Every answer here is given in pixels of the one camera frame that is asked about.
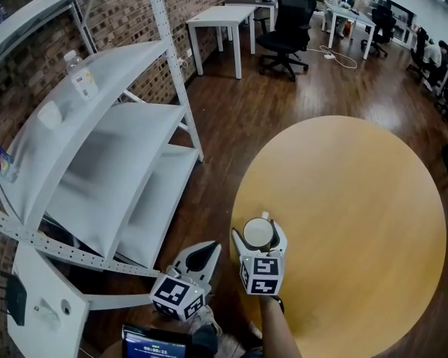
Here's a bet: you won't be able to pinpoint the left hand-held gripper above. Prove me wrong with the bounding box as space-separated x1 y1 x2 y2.
149 241 223 322

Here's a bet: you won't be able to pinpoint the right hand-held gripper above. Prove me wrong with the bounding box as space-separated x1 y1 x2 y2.
231 220 289 295

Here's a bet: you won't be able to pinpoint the white mug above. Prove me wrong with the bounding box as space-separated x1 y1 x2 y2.
242 210 279 252

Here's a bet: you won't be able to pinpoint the person's left forearm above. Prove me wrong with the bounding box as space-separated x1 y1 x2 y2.
99 339 123 358

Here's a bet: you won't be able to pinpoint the person's right forearm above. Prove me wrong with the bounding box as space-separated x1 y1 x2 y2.
259 295 304 358

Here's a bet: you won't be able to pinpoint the white sneaker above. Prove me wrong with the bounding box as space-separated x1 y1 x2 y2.
193 304 224 336

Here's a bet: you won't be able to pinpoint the person's dark trousers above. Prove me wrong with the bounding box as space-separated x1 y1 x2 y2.
191 324 264 358

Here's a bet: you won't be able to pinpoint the round wooden table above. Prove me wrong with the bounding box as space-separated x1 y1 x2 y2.
229 115 448 358

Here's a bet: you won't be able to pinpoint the black screen device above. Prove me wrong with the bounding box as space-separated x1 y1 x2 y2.
121 324 193 358

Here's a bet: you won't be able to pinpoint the white metal shelf rack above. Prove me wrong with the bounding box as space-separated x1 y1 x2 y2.
0 0 205 312

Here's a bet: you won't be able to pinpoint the white corner desk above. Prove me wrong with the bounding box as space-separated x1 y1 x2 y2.
6 242 91 358

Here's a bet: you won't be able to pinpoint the black mesh holder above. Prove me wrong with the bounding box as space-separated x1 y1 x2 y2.
0 266 28 327

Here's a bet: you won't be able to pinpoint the small white cup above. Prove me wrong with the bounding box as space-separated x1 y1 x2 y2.
37 100 63 131

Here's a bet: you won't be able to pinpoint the clear bottle white label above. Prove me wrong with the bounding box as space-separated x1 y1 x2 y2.
63 49 99 101

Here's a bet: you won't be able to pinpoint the small white desk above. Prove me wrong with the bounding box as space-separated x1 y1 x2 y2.
185 5 257 81

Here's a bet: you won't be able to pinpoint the dark wooden desk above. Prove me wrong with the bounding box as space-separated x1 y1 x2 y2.
223 0 279 34

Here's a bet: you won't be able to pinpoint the long white desk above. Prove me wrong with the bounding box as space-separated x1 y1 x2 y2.
322 0 377 60

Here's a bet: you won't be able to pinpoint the white cable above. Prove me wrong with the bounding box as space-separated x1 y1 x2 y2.
305 44 359 69

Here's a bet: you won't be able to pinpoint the wide wall window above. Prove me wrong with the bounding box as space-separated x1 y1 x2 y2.
308 0 416 26

